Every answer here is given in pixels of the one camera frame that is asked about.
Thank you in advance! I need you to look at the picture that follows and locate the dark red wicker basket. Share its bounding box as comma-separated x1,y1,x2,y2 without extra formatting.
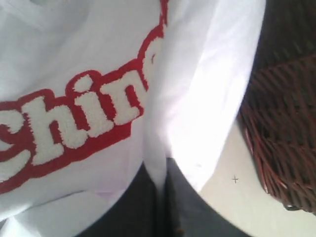
238,0,316,213

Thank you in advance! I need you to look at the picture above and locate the white t-shirt red lettering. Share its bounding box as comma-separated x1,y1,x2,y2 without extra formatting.
0,0,266,237

